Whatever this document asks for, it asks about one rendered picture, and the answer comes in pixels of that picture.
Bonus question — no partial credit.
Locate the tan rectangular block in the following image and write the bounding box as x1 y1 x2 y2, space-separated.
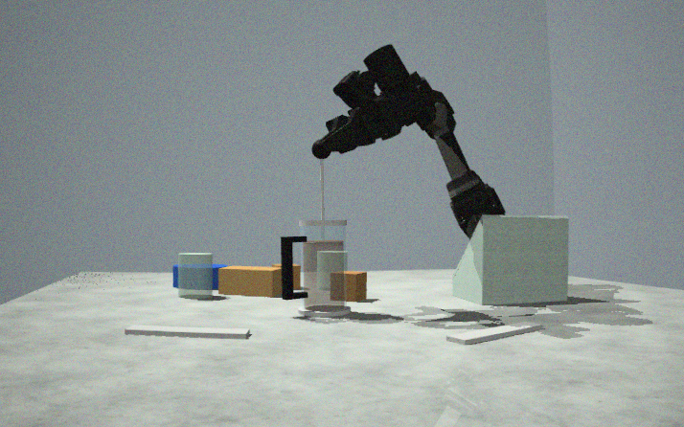
218 266 283 297

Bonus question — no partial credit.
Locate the white flat bar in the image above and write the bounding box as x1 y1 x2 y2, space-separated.
125 325 249 339
446 322 544 345

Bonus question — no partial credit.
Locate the glass french press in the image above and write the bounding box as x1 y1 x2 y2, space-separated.
281 139 351 317

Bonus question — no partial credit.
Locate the blue cylinder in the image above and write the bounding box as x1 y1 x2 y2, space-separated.
173 264 228 289

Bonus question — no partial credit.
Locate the orange block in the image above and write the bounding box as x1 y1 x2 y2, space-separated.
272 264 301 289
346 271 367 302

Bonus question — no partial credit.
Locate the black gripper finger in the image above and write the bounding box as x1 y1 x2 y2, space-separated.
321 107 376 149
321 117 355 151

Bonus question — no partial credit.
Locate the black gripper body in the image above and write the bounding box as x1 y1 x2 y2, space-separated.
360 94 406 141

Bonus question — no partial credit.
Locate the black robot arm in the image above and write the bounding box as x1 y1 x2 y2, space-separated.
332 45 505 240

